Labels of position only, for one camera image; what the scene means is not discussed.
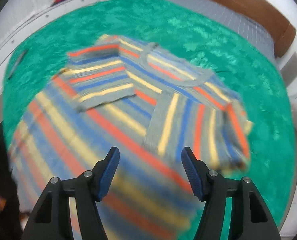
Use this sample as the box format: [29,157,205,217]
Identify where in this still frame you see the green bedspread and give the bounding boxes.
[3,0,295,239]

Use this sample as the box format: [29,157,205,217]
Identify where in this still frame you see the white low drawer cabinet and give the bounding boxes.
[0,0,100,89]

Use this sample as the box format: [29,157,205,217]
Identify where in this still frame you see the grey bed sheet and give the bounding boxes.
[148,0,275,59]

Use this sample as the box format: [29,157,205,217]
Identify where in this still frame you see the black phone on bed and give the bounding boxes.
[8,49,28,80]

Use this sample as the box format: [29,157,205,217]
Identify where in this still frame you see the striped knitted sweater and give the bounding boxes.
[9,35,251,239]

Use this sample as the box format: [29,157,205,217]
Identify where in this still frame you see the brown wooden headboard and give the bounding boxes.
[212,0,296,57]

